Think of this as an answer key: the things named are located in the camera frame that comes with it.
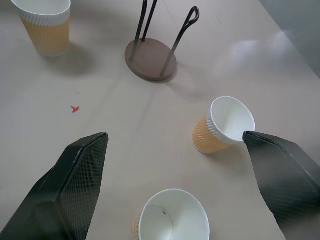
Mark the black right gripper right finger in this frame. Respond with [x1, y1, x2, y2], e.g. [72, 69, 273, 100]
[242, 130, 320, 240]

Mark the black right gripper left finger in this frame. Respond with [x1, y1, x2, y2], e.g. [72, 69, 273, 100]
[0, 131, 110, 240]

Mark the yellow ribbed paper cup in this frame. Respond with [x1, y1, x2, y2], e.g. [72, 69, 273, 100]
[10, 0, 72, 60]
[191, 95, 256, 155]
[133, 188, 210, 240]

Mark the brown cup holder stand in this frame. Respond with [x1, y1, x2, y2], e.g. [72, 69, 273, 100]
[124, 0, 200, 83]

